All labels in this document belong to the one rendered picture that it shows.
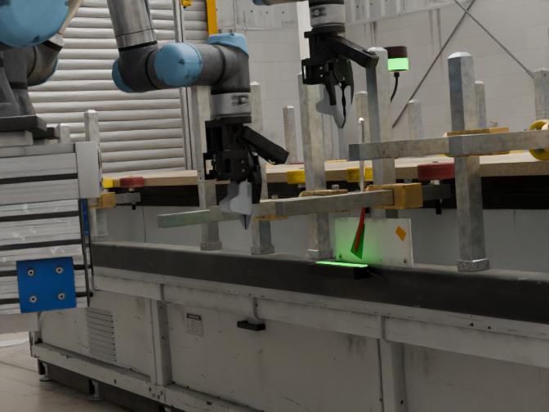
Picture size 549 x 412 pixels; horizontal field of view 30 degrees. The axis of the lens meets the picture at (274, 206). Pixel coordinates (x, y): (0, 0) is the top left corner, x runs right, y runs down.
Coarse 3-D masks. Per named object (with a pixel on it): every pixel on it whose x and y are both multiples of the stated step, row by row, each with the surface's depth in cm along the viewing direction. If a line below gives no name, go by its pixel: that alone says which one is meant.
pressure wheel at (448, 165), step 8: (424, 168) 218; (432, 168) 217; (440, 168) 217; (448, 168) 217; (424, 176) 218; (432, 176) 217; (440, 176) 217; (448, 176) 217; (440, 184) 220; (440, 208) 221
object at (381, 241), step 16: (336, 224) 229; (352, 224) 224; (368, 224) 220; (384, 224) 215; (400, 224) 211; (336, 240) 230; (352, 240) 225; (368, 240) 220; (384, 240) 216; (400, 240) 211; (336, 256) 230; (352, 256) 225; (368, 256) 221; (384, 256) 216; (400, 256) 212
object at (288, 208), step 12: (360, 192) 210; (372, 192) 209; (384, 192) 211; (432, 192) 218; (444, 192) 220; (276, 204) 199; (288, 204) 198; (300, 204) 199; (312, 204) 201; (324, 204) 202; (336, 204) 204; (348, 204) 206; (360, 204) 207; (372, 204) 209; (384, 204) 211; (276, 216) 199; (288, 216) 198
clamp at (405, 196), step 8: (392, 184) 215; (400, 184) 212; (408, 184) 210; (416, 184) 211; (400, 192) 210; (408, 192) 210; (416, 192) 211; (400, 200) 210; (408, 200) 210; (416, 200) 211; (392, 208) 213; (400, 208) 211
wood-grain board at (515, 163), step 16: (368, 160) 370; (400, 160) 321; (416, 160) 302; (432, 160) 284; (448, 160) 269; (480, 160) 242; (496, 160) 231; (512, 160) 220; (528, 160) 211; (544, 160) 202; (112, 176) 465; (128, 176) 424; (144, 176) 391; (160, 176) 361; (176, 176) 336; (192, 176) 319; (272, 176) 281; (336, 176) 257; (400, 176) 236; (416, 176) 232; (480, 176) 215; (496, 176) 212
